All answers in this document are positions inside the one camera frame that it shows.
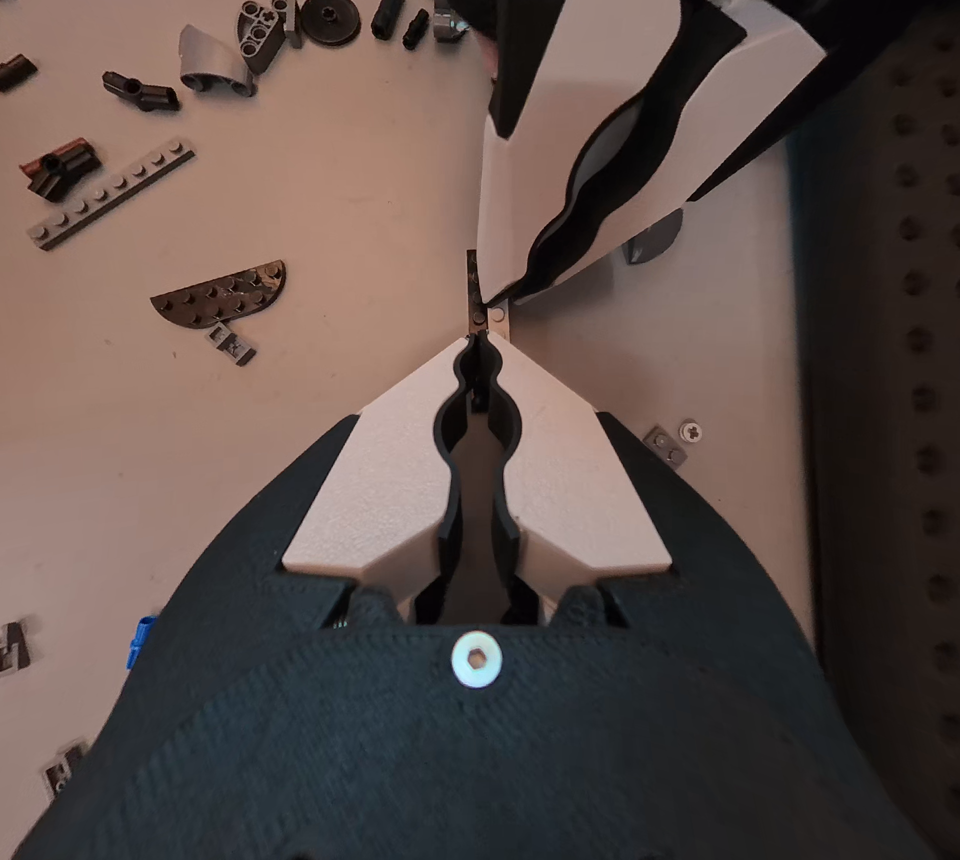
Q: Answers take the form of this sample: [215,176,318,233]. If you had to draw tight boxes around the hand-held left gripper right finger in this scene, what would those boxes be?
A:
[483,333,672,619]

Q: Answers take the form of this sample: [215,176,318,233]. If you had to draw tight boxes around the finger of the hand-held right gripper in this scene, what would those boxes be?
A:
[477,0,684,308]
[491,0,828,308]

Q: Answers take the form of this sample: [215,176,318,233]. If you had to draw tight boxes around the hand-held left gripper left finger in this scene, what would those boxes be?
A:
[281,335,478,623]

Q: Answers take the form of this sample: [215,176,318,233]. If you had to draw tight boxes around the black long lego plate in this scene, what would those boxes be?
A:
[465,248,490,417]

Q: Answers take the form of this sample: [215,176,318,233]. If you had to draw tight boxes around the scattered small lego pieces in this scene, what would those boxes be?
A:
[0,0,706,801]

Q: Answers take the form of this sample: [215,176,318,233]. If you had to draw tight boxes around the dark half-round lego plate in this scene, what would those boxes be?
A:
[150,260,288,331]

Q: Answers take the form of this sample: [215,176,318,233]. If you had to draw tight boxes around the long grey lego plate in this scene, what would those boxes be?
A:
[26,140,198,252]

